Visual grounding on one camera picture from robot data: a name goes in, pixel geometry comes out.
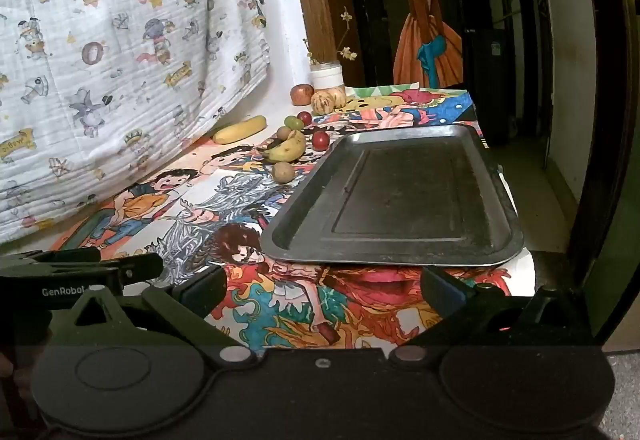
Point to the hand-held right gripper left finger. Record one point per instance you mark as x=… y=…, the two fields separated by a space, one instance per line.
x=200 y=289

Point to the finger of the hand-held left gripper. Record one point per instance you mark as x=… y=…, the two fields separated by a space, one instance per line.
x=142 y=267
x=65 y=255

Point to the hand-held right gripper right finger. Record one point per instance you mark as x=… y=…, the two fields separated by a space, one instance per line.
x=440 y=289

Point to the metal baking tray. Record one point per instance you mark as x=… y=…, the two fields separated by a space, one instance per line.
x=400 y=195

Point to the brown longan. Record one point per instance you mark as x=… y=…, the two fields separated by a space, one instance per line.
x=283 y=172
x=283 y=133

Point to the large yellow banana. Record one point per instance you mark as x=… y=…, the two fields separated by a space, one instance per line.
x=240 y=130

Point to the small curved banana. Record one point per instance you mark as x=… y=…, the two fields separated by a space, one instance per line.
x=290 y=149

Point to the large red cherry tomato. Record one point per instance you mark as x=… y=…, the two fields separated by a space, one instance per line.
x=320 y=140

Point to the small red cherry tomato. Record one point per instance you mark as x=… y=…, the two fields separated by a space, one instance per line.
x=304 y=118

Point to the striped pepino melon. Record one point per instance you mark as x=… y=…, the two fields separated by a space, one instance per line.
x=322 y=102

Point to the cartoon printed table cover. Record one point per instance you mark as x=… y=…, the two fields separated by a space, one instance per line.
x=240 y=200

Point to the black cabinet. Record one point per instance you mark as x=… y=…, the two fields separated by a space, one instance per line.
x=495 y=85

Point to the printed blanket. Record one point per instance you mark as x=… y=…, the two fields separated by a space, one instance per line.
x=125 y=45

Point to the red apple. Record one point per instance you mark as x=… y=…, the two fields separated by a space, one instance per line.
x=301 y=94

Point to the dried yellow flower sprigs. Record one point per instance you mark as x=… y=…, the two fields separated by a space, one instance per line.
x=346 y=54

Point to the wall poster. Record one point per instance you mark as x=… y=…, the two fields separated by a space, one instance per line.
x=425 y=20

